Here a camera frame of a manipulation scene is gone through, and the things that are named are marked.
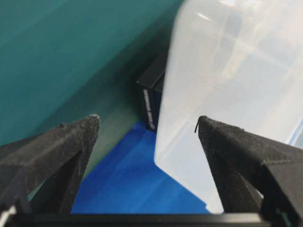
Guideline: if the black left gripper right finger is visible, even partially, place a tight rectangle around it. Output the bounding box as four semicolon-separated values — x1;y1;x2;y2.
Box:
195;116;303;227

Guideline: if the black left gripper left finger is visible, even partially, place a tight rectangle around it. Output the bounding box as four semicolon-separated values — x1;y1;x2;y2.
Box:
0;114;100;214

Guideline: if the translucent plastic tool box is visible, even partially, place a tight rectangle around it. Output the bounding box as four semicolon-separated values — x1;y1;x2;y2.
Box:
154;0;303;214

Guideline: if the black small box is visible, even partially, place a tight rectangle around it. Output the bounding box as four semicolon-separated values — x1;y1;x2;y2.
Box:
136;52;168;132

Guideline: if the blue table mat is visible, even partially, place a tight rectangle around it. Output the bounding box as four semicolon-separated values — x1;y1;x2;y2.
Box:
71;122;208;214

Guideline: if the green curtain backdrop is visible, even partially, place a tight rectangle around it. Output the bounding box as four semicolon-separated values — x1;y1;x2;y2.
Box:
0;0;182;173

